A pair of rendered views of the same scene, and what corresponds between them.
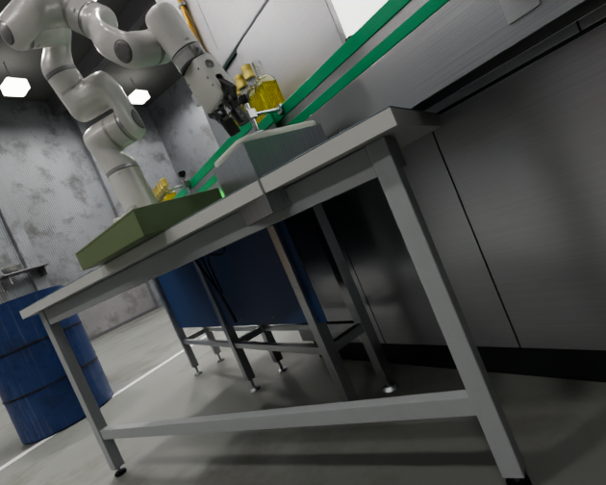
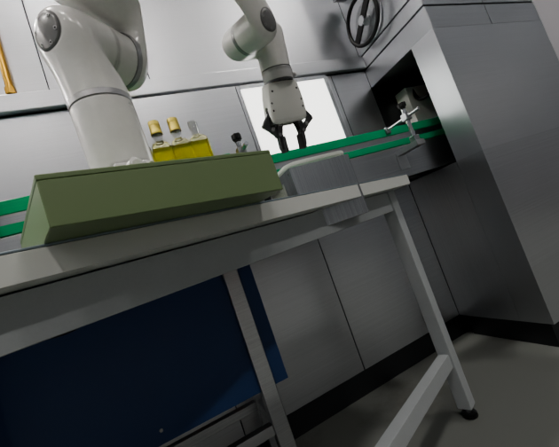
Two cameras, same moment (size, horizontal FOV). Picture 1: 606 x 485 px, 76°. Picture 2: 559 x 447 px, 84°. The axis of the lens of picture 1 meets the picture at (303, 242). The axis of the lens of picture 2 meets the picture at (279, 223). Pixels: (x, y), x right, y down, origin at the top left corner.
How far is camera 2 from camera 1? 1.18 m
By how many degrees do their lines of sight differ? 77
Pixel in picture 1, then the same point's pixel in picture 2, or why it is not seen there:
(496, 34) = (397, 171)
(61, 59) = not seen: outside the picture
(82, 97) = not seen: outside the picture
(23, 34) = not seen: outside the picture
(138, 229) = (275, 178)
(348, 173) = (382, 204)
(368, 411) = (421, 403)
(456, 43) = (381, 169)
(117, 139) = (125, 64)
